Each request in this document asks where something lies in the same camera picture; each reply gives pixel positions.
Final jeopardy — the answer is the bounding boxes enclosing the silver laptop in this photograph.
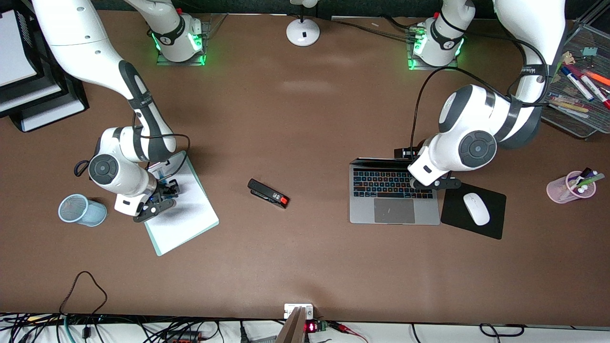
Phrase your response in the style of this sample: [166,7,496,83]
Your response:
[349,157,441,225]

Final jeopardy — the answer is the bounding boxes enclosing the black cables to arm base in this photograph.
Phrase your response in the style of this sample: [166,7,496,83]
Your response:
[331,15,416,42]

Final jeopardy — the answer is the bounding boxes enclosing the white marker with red cap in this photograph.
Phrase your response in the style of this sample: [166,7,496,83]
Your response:
[579,75,610,110]

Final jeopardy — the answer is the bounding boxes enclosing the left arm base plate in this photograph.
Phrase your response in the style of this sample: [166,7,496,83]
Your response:
[407,24,459,71]

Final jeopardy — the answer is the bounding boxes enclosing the tangled black cables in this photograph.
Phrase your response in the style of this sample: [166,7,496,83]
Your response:
[0,312,277,343]

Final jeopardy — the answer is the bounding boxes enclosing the black mouse pad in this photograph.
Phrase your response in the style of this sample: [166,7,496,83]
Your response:
[440,179,507,240]

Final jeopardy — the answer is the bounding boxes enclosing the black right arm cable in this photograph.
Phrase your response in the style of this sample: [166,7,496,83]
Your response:
[132,111,191,181]

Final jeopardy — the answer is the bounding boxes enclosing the blue mesh pen cup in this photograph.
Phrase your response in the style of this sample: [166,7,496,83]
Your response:
[58,193,108,227]

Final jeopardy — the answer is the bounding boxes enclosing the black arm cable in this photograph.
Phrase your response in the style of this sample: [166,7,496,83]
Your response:
[132,111,191,181]
[409,29,553,160]

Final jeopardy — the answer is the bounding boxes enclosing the black stapler with red end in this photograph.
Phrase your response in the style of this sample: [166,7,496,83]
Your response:
[247,179,290,209]

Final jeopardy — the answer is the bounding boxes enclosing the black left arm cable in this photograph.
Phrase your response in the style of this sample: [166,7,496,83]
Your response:
[409,29,553,160]

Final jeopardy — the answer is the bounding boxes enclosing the mint clipboard with white paper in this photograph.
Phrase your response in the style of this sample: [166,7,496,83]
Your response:
[143,151,220,257]

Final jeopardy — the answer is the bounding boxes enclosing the pink mesh pen cup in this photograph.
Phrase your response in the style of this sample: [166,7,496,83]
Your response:
[547,171,597,204]

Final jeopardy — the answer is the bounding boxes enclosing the grey mounting post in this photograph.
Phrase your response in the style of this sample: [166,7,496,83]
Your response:
[275,306,306,343]

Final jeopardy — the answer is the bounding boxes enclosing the black looped cable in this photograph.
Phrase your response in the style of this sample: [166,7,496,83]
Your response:
[479,323,526,337]

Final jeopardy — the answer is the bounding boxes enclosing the white marker with blue cap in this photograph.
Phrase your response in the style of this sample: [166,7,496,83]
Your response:
[560,66,595,102]

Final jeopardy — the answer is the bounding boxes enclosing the brown looped cable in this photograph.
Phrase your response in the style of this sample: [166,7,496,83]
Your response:
[60,271,108,316]

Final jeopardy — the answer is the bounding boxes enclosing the white socket box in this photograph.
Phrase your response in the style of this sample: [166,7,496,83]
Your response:
[284,303,314,320]

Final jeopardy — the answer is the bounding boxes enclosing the white computer mouse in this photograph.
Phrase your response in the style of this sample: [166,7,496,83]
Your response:
[463,192,491,226]

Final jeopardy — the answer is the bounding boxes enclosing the white round lamp base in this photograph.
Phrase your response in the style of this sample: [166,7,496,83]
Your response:
[286,0,321,47]

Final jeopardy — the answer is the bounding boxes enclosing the black letter tray stack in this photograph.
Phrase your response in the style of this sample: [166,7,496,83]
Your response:
[0,0,90,133]

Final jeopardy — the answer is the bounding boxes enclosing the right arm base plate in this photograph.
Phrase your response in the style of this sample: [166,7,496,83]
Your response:
[156,14,206,66]

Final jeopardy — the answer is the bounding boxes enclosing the orange highlighter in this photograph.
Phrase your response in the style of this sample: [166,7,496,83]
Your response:
[585,70,610,87]

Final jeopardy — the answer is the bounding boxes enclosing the white paper sheet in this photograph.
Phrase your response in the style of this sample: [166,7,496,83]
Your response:
[0,10,39,87]

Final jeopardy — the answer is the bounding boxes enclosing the red wire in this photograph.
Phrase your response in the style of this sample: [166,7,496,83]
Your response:
[329,322,368,343]

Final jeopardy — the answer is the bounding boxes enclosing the grey metal mesh tray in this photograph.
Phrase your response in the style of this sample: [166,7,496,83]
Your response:
[541,21,610,141]

